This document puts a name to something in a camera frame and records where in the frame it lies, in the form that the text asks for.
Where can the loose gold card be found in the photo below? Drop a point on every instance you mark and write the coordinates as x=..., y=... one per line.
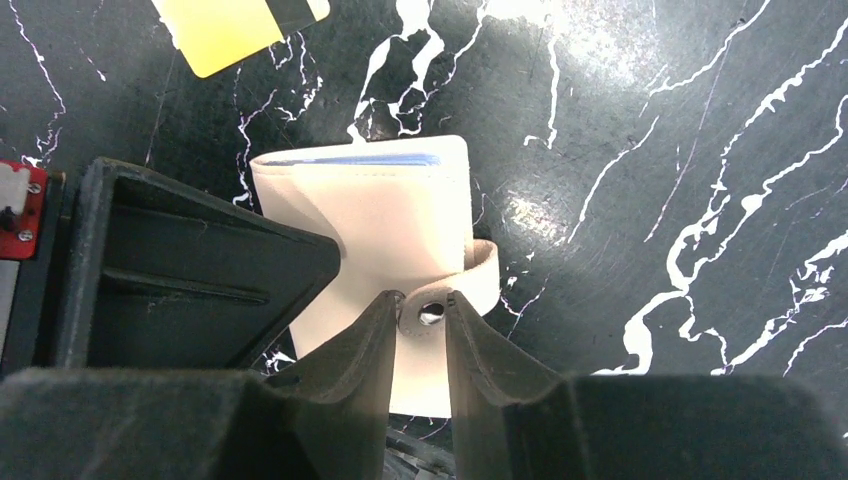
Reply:
x=213, y=35

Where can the tan card holder with sleeves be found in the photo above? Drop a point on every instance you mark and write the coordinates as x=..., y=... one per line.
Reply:
x=400, y=212

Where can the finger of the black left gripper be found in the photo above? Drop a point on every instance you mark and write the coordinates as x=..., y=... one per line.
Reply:
x=161, y=275

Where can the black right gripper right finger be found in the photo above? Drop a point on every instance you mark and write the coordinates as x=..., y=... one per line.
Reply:
x=512, y=417

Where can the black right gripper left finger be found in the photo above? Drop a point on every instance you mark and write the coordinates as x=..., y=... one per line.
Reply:
x=324, y=417

